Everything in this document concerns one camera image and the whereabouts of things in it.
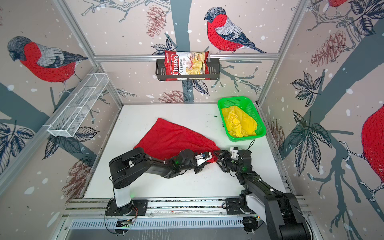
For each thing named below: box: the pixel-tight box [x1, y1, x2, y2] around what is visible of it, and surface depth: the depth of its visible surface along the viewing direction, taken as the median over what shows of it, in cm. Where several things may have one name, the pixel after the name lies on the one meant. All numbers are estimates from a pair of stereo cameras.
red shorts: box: [134, 117, 221, 163], surface depth 100 cm
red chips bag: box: [164, 50, 211, 82], surface depth 90 cm
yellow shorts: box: [221, 106, 258, 138], surface depth 103 cm
